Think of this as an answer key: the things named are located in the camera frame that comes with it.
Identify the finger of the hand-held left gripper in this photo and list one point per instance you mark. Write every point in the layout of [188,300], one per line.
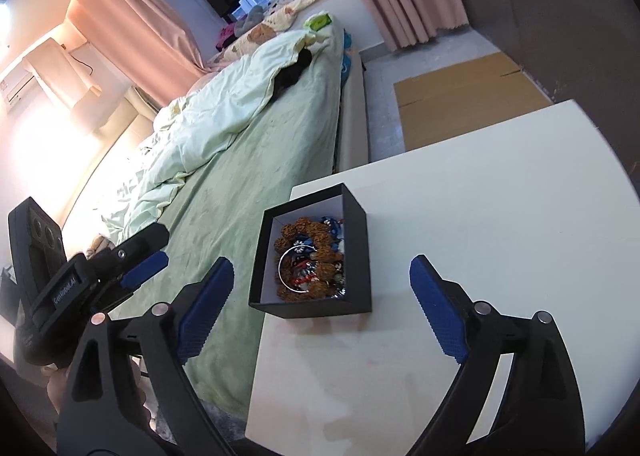
[147,268]
[147,238]

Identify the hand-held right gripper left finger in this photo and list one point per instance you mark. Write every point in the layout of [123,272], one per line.
[205,313]

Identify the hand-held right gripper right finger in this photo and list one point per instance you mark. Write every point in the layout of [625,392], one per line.
[440,318]

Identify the silver bangle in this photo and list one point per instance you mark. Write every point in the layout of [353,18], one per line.
[285,266]

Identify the black jewelry box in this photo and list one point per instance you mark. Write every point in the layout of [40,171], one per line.
[357,256]

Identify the person's left hand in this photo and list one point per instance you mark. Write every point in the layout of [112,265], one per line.
[56,386]

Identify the beige plush toy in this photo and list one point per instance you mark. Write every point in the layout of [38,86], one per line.
[100,247]

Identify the bed with green blanket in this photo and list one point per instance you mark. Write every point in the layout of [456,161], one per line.
[235,196]

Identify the pale yellow duvet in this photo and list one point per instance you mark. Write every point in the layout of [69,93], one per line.
[220,105]

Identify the white air conditioner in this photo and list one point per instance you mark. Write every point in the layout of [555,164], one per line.
[55,80]

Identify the pink clothes pile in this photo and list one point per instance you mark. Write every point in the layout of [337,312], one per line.
[227,37]

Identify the flat cardboard sheet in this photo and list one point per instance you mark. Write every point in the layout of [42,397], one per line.
[465,100]

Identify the black garment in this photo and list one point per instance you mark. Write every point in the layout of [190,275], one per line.
[292,73]

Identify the grey plush toy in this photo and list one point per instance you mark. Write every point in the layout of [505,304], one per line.
[250,18]

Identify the printed quilt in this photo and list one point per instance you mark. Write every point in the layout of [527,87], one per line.
[280,15]

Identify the green yellow packet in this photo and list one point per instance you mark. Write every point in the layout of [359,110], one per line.
[319,20]

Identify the white bed frame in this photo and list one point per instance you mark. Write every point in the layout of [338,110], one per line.
[352,110]

